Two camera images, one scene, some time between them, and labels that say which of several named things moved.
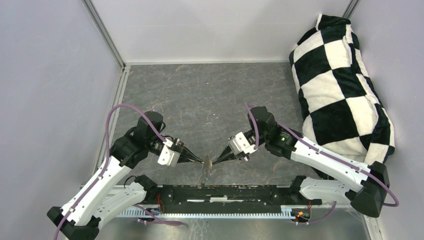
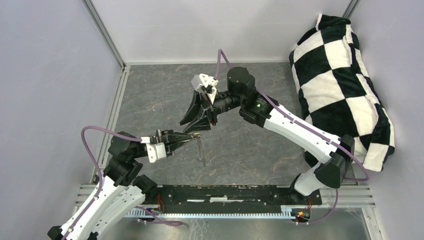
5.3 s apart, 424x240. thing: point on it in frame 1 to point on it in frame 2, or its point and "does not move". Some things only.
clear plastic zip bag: [207, 164] to [200, 154]
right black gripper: [224, 156] to [195, 106]
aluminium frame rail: [104, 31] does not move
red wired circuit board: [302, 214] does not move
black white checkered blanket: [343, 112] does not move
